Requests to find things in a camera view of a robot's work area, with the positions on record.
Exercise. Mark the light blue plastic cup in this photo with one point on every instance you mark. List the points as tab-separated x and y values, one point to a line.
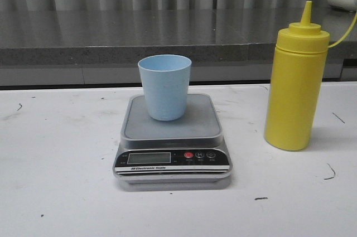
165	80

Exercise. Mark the yellow squeeze bottle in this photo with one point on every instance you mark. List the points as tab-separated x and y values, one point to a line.
298	67

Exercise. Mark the silver electronic kitchen scale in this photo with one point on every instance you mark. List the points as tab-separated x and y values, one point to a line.
188	153

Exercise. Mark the grey stone counter ledge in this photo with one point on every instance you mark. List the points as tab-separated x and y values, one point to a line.
221	36

